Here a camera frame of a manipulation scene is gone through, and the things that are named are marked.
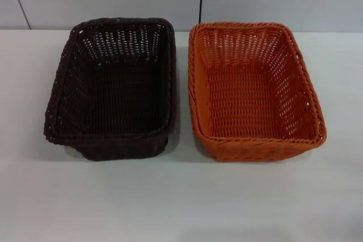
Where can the orange woven basket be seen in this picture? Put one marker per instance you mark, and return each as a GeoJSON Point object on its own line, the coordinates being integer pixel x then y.
{"type": "Point", "coordinates": [244, 103]}

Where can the dark brown woven basket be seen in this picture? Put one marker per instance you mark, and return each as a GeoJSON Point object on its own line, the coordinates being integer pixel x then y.
{"type": "Point", "coordinates": [119, 106]}

